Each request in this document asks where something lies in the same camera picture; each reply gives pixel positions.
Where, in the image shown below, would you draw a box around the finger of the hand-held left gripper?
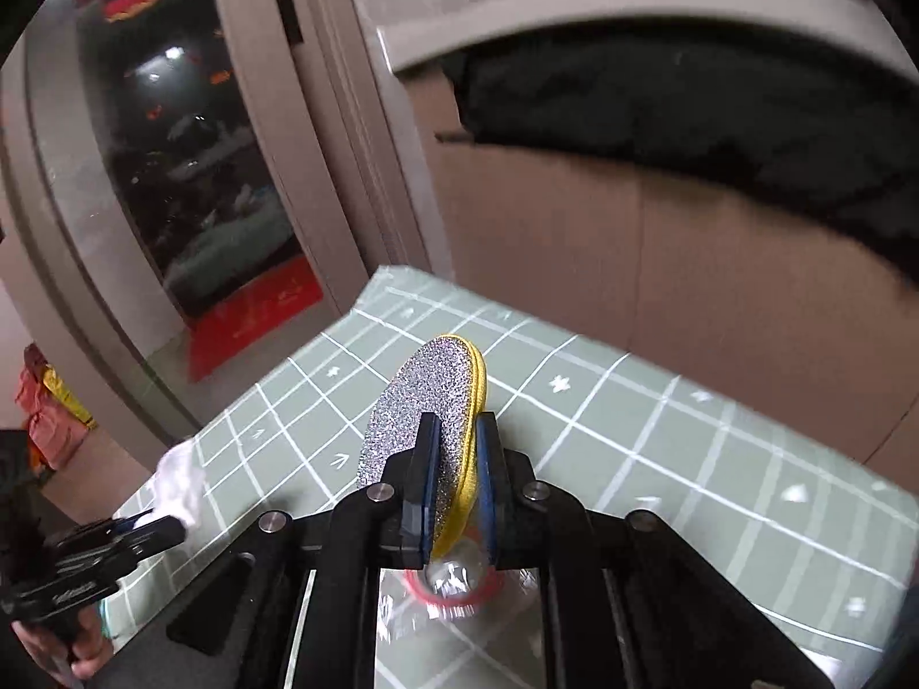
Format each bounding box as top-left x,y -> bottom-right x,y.
107,513 -> 190,555

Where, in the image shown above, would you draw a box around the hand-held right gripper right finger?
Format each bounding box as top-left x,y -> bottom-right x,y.
474,412 -> 834,689

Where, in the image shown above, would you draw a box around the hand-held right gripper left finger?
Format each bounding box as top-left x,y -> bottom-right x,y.
167,412 -> 443,689

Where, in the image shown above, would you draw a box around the white tissue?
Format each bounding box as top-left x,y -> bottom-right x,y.
153,438 -> 210,529

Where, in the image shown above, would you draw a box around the silver glitter scouring pad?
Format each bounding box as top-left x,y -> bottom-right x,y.
357,334 -> 491,562

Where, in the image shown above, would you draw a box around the person's left hand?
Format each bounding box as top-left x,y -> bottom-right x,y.
13,603 -> 116,682

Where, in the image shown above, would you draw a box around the clear plastic bag red rim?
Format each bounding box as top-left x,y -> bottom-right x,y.
373,538 -> 541,689

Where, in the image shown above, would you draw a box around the orange and pink bags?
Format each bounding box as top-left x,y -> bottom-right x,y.
14,343 -> 99,476

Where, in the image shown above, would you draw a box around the green checked tablecloth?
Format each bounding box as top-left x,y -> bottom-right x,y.
93,267 -> 919,689

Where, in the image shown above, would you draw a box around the brown cabinet with grey counter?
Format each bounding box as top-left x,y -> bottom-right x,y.
377,0 -> 919,476

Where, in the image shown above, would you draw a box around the glass sliding door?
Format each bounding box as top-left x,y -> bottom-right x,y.
0,0 -> 407,439

